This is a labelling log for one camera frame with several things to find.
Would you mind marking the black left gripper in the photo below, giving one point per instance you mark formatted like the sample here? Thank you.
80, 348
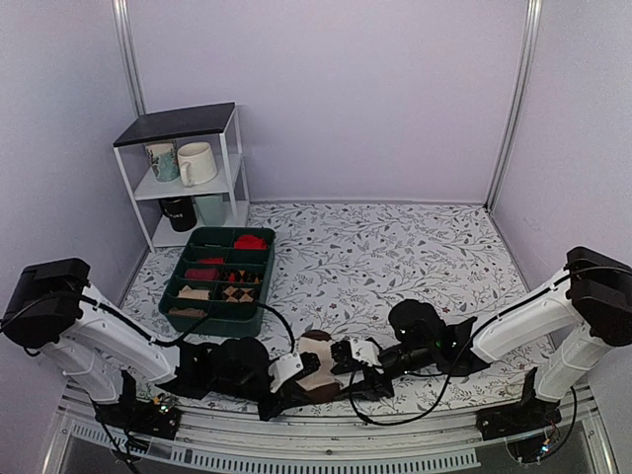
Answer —
289, 395

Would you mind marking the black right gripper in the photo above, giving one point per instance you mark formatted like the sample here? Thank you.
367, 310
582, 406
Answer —
369, 390

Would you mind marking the cream and brown sock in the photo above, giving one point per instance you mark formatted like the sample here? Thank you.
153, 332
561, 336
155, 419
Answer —
320, 386

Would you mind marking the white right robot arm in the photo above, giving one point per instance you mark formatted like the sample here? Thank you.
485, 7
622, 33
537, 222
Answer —
591, 295

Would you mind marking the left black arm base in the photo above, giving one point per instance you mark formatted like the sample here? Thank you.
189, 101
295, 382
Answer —
158, 417

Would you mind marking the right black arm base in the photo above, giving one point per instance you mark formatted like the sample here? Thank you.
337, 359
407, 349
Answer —
527, 414

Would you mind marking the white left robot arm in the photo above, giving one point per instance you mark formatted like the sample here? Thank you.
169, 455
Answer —
55, 310

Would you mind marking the floral table mat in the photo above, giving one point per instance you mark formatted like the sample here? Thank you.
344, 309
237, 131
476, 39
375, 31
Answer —
340, 268

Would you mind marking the argyle rolled sock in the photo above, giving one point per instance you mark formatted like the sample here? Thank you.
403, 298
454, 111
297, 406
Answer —
240, 276
238, 294

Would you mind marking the green divided organizer tray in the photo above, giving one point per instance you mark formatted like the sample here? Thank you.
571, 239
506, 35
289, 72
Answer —
223, 319

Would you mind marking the tan rolled sock front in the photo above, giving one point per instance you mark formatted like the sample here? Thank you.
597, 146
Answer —
187, 312

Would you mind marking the beige rolled sock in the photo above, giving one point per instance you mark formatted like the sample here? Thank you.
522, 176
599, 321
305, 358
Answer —
187, 292

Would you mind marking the red rolled sock back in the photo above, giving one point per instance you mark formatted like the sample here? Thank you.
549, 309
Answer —
250, 242

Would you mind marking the dark red rolled sock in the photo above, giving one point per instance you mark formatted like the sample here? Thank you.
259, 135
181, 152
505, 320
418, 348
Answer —
206, 274

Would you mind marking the red rolled sock middle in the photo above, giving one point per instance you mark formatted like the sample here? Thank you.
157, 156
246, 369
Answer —
213, 261

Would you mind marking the pale green mug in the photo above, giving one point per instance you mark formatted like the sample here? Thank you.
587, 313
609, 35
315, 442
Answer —
211, 209

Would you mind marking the black mug with lettering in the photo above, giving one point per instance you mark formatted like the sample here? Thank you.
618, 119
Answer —
180, 212

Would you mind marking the white shelf with black top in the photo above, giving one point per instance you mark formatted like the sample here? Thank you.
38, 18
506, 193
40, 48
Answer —
217, 124

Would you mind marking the cream ceramic mug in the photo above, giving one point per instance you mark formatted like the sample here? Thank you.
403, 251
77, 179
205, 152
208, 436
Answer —
196, 163

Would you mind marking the teal patterned mug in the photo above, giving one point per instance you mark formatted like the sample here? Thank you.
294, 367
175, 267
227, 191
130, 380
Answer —
163, 160

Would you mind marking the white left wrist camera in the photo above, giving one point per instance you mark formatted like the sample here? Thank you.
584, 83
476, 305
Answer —
284, 369

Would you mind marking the aluminium front rail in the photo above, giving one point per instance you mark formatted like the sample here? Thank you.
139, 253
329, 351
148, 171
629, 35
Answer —
215, 441

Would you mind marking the right aluminium corner post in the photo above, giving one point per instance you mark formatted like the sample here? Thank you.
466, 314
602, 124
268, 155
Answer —
526, 58

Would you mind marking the aluminium corner post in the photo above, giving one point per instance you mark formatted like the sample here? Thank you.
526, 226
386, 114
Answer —
127, 53
526, 58

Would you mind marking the left aluminium corner post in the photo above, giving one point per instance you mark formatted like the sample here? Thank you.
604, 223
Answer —
127, 53

